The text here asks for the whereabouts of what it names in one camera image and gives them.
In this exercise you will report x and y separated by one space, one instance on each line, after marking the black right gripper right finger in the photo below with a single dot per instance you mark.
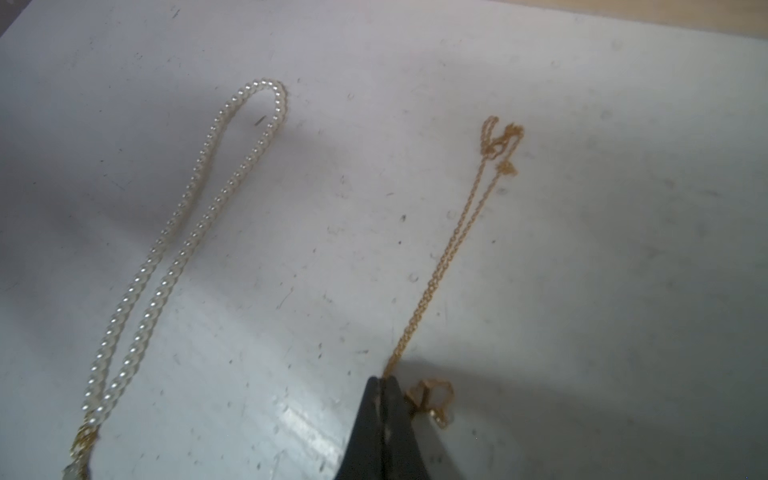
401 457

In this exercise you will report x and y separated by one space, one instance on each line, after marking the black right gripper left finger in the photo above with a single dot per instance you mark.
363 457

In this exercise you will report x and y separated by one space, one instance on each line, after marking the wooden jewelry display stand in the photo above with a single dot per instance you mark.
735 17

